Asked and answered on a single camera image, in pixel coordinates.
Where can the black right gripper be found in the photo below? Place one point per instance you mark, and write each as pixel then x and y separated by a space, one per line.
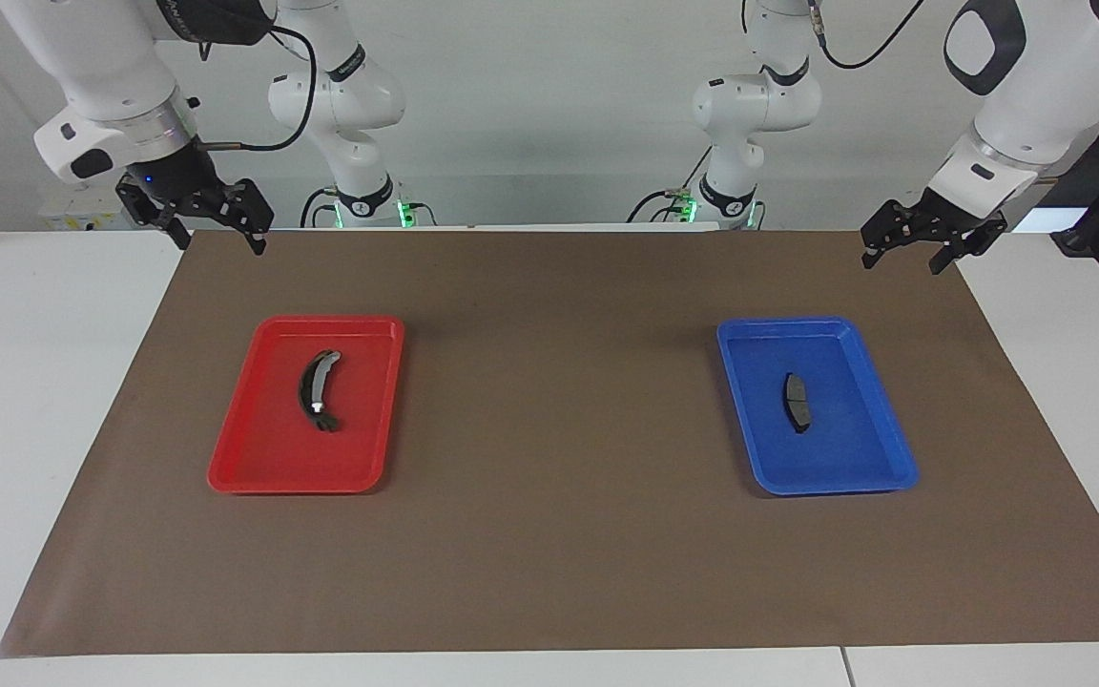
pixel 177 176

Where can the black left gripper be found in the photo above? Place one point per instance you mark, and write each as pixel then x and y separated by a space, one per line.
pixel 945 218

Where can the long curved brake pad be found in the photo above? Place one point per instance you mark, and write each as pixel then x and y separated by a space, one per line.
pixel 311 382

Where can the short dark brake pad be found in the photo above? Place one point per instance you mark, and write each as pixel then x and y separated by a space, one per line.
pixel 796 401

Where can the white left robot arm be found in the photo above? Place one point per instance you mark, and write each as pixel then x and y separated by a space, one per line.
pixel 1036 95

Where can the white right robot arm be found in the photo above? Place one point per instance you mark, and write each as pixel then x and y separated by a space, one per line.
pixel 101 57

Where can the blue plastic tray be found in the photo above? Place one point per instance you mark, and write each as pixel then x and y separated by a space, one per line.
pixel 836 458

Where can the red plastic tray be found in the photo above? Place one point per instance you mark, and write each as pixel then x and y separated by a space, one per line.
pixel 263 458

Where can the brown table mat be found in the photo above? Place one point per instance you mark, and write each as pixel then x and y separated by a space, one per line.
pixel 559 534

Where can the white wall socket box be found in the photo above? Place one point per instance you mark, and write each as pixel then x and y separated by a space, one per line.
pixel 92 210

